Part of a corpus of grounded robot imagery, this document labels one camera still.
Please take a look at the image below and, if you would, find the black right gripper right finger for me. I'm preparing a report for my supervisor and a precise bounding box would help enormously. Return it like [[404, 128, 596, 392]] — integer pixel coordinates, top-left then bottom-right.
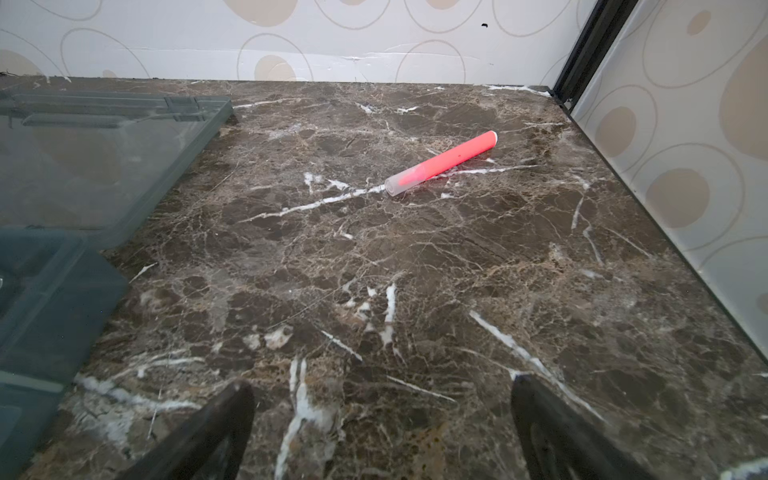
[[511, 375, 653, 479]]

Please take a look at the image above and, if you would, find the clear plastic organizer box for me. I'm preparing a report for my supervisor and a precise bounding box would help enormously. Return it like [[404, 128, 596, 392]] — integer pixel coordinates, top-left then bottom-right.
[[1, 90, 233, 479]]

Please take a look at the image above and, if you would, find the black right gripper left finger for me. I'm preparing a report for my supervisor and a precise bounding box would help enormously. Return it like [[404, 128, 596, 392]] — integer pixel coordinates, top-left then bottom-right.
[[119, 382, 255, 479]]

